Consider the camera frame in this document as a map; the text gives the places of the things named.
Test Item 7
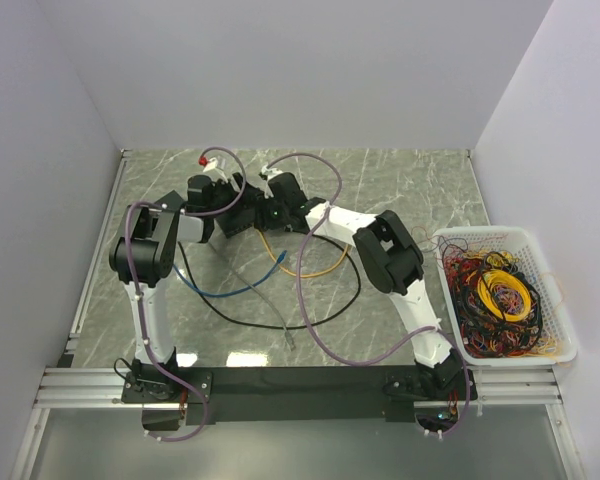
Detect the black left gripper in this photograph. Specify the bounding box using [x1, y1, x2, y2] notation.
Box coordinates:
[209, 173, 262, 219]

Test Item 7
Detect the dark network switch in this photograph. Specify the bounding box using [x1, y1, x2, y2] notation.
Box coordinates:
[215, 198, 258, 239]

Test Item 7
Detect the blue ethernet cable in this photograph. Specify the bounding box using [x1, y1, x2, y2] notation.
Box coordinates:
[172, 251, 287, 299]

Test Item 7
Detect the yellow ethernet cable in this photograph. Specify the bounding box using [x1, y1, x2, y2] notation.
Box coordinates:
[257, 229, 352, 279]

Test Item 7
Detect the black ethernet cable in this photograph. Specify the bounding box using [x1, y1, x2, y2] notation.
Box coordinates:
[179, 232, 362, 329]

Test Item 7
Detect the grey ethernet cable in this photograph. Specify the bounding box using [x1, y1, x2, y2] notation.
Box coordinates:
[209, 242, 299, 350]

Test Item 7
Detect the black network switch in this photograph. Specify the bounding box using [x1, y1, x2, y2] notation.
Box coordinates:
[149, 190, 186, 214]

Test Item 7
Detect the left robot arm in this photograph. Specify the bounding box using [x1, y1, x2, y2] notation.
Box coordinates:
[109, 173, 245, 402]

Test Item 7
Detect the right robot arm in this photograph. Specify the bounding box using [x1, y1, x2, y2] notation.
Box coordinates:
[256, 167, 471, 399]

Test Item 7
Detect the white plastic basket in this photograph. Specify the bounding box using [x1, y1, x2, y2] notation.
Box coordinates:
[433, 226, 578, 368]

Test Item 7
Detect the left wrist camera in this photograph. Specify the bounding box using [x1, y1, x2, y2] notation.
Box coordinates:
[198, 155, 228, 182]

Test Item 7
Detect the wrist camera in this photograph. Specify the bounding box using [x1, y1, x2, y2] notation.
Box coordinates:
[259, 165, 282, 196]
[198, 155, 228, 182]

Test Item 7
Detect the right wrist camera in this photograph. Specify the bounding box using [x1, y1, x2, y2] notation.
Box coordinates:
[259, 165, 282, 196]

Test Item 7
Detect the red thin wire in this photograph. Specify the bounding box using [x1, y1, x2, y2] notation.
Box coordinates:
[410, 225, 444, 249]

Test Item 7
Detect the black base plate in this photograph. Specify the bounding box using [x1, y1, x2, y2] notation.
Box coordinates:
[121, 365, 478, 425]

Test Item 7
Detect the aluminium rail frame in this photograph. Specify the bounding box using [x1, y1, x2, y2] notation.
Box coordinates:
[35, 147, 584, 479]

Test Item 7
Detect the tangled wire bundle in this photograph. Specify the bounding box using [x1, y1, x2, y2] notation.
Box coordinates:
[437, 237, 564, 361]

